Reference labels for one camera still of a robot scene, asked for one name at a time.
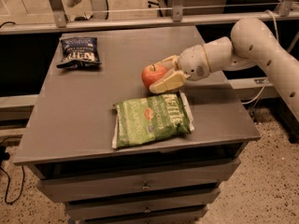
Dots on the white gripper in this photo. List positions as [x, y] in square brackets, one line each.
[192, 62]

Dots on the red apple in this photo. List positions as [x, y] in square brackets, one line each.
[152, 73]

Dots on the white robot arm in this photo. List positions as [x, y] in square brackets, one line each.
[250, 40]

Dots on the green jalapeno chip bag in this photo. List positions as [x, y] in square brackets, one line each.
[147, 120]

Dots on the dark blue chip bag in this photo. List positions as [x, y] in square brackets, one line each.
[79, 52]

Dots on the grey drawer cabinet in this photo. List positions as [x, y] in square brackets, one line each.
[68, 139]

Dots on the metal railing frame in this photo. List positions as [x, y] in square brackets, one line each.
[54, 16]

